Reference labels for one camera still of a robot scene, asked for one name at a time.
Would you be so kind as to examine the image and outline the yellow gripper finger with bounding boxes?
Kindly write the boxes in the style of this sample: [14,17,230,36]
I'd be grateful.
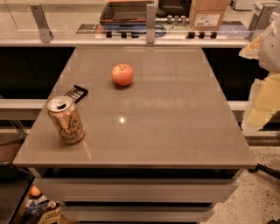
[241,73,280,134]
[239,34,263,60]

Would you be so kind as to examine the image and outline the orange LaCroix soda can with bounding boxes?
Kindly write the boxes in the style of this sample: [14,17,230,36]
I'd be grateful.
[47,95,85,144]

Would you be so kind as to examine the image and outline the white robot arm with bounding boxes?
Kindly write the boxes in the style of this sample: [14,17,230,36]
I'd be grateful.
[239,16,280,133]

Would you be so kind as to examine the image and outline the cardboard box with label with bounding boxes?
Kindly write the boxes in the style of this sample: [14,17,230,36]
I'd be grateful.
[189,0,229,31]

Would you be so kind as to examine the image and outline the red apple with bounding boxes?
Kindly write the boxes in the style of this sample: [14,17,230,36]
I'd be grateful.
[112,64,134,87]

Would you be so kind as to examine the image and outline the grey metal tray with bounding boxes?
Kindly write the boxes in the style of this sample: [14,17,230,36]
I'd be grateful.
[100,0,154,23]

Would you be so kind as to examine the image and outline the black snack bar wrapper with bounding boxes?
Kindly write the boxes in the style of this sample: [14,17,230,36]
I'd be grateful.
[65,85,88,103]

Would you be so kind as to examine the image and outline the grey drawer cabinet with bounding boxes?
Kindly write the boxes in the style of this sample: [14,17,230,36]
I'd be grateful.
[34,177,238,224]

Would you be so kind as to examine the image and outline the small orange fruit in bin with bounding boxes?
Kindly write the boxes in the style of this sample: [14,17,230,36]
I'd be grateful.
[30,185,42,198]

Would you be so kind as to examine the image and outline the snack bag in bin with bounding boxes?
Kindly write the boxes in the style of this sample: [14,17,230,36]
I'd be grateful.
[22,195,60,224]

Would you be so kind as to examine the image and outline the right metal railing bracket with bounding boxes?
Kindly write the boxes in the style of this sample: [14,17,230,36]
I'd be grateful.
[248,1,279,41]

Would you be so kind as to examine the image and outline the metal railing bracket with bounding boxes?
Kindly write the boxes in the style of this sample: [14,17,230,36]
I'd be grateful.
[146,3,156,44]
[248,1,279,41]
[30,4,53,43]

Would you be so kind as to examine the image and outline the middle metal railing bracket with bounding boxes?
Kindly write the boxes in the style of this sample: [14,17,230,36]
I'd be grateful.
[146,3,156,44]

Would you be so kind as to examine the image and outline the left metal railing bracket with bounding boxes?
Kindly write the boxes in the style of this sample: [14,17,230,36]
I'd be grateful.
[30,4,53,43]

